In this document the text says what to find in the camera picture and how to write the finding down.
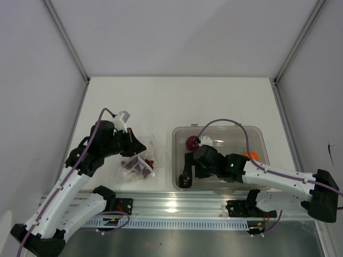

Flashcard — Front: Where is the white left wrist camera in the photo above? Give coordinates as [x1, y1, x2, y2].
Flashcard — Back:
[113, 111, 130, 133]

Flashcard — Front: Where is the dark chocolate donut toy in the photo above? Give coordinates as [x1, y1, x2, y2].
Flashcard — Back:
[178, 175, 192, 188]

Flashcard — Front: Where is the white slotted cable duct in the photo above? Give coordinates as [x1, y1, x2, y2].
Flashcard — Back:
[83, 217, 249, 231]

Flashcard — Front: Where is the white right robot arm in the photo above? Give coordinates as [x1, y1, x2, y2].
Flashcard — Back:
[177, 145, 340, 223]

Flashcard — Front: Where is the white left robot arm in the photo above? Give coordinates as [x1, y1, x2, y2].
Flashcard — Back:
[10, 120, 146, 256]

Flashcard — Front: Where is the red grape bunch toy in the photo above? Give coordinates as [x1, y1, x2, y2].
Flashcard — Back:
[121, 156, 154, 178]

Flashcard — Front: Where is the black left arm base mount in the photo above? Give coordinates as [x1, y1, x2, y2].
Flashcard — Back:
[106, 198, 133, 215]

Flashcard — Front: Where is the orange fruit toy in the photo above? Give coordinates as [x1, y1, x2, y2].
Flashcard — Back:
[243, 152, 259, 161]

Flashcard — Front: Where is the aluminium frame post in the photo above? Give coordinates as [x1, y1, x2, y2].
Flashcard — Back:
[273, 0, 329, 82]
[41, 0, 91, 82]

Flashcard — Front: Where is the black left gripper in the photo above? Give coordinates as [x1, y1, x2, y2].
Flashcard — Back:
[102, 127, 146, 157]

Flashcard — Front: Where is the right aluminium frame post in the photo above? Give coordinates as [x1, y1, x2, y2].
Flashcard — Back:
[273, 0, 329, 82]

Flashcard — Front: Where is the purple donut toy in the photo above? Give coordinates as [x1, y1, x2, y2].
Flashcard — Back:
[185, 135, 200, 152]

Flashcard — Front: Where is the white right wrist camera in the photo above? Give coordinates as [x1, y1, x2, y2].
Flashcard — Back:
[199, 136, 213, 147]

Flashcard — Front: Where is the clear plastic food container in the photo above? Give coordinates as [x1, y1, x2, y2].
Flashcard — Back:
[172, 126, 269, 193]

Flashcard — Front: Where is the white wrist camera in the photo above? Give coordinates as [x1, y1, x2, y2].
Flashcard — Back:
[199, 136, 213, 147]
[113, 111, 130, 133]

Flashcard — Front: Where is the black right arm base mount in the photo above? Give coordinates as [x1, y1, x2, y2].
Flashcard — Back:
[226, 200, 277, 218]

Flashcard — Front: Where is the left aluminium frame post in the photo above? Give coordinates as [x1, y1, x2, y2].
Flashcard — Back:
[41, 0, 91, 82]

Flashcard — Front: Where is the clear zip top bag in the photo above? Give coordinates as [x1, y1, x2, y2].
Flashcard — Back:
[115, 135, 170, 184]

